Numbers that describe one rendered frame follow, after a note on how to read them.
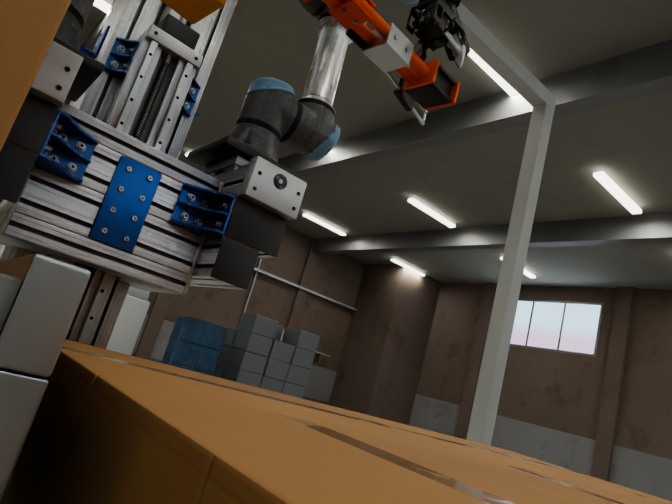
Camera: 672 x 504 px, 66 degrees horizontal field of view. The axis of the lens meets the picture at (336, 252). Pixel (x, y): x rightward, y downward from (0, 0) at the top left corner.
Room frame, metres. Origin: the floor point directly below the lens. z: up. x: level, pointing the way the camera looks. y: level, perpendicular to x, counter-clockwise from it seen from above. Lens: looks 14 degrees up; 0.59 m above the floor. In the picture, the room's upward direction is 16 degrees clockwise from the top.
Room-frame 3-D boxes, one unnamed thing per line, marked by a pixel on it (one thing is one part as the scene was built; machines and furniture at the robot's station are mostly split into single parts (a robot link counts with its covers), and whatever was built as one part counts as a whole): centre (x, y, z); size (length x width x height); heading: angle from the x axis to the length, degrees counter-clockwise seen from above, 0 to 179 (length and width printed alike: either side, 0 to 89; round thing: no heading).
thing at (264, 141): (1.22, 0.27, 1.09); 0.15 x 0.15 x 0.10
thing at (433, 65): (0.93, -0.10, 1.20); 0.08 x 0.07 x 0.05; 132
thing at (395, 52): (0.85, 0.01, 1.20); 0.07 x 0.07 x 0.04; 42
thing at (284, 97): (1.23, 0.27, 1.20); 0.13 x 0.12 x 0.14; 123
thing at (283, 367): (8.31, 0.62, 0.62); 1.24 x 0.87 x 1.23; 127
